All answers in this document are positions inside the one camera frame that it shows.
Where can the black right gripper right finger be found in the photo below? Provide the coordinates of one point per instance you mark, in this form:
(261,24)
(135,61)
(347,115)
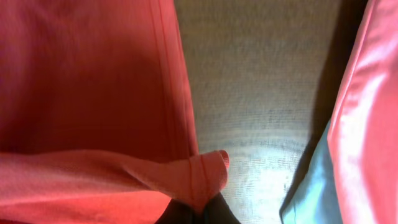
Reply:
(217,211)

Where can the grey shirt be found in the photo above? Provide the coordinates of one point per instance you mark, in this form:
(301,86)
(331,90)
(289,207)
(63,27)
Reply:
(312,197)

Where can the orange soccer t-shirt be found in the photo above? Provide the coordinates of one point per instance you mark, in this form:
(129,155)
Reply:
(97,120)

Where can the pink shirt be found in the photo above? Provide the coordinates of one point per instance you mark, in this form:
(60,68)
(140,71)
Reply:
(363,131)

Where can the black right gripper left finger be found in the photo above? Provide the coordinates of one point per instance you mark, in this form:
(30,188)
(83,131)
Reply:
(179,213)

